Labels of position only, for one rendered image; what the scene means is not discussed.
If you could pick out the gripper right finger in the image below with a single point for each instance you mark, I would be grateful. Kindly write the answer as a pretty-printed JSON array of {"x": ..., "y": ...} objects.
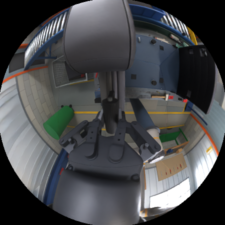
[{"x": 121, "y": 133}]

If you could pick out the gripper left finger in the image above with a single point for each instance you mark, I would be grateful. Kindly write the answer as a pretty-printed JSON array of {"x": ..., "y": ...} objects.
[{"x": 92, "y": 133}]

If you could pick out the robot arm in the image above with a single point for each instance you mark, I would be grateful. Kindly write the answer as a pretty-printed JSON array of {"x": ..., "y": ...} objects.
[{"x": 152, "y": 134}]

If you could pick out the blue seat test fixture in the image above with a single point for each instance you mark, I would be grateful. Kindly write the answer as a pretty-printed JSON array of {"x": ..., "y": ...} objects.
[{"x": 146, "y": 61}]

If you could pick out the grey seat cushion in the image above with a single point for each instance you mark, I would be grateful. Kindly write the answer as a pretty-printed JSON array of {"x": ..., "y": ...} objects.
[{"x": 193, "y": 75}]

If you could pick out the green bin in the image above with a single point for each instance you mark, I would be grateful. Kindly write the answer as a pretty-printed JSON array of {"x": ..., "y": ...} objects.
[{"x": 58, "y": 123}]

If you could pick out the green wooden top workbench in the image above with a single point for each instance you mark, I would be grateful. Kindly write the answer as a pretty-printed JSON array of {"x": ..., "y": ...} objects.
[{"x": 168, "y": 137}]

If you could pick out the grey green workbench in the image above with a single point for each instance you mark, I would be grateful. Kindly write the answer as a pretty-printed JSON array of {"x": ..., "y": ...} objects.
[{"x": 167, "y": 106}]

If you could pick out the brown tool pegboard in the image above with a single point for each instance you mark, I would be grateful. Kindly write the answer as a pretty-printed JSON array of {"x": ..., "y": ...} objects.
[{"x": 163, "y": 167}]

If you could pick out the blue steel beam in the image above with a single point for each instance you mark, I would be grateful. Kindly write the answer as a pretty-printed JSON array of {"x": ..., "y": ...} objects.
[{"x": 52, "y": 175}]

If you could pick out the red part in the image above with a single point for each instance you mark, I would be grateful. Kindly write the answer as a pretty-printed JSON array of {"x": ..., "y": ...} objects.
[{"x": 82, "y": 75}]

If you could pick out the black round buffer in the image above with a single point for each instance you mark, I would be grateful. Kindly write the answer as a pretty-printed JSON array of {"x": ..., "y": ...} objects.
[
  {"x": 154, "y": 82},
  {"x": 153, "y": 41}
]

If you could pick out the red tag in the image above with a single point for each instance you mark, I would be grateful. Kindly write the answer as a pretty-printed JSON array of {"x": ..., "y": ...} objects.
[{"x": 170, "y": 97}]

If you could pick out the red box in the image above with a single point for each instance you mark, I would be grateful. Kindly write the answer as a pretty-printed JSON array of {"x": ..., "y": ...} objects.
[{"x": 185, "y": 100}]

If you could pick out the bright window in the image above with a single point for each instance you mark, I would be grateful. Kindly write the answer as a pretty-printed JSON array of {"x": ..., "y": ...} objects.
[{"x": 168, "y": 195}]

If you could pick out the black panel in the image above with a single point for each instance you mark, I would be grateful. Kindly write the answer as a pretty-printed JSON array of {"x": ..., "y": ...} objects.
[{"x": 16, "y": 62}]

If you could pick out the blue roller conveyor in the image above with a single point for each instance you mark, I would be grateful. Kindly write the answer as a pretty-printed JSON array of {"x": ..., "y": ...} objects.
[{"x": 44, "y": 35}]

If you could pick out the roller conveyor with yellow stop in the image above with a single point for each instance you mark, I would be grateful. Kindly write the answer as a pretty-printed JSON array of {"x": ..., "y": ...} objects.
[{"x": 173, "y": 20}]

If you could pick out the yellow wall sign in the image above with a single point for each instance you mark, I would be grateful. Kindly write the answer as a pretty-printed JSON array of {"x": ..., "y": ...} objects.
[{"x": 209, "y": 150}]

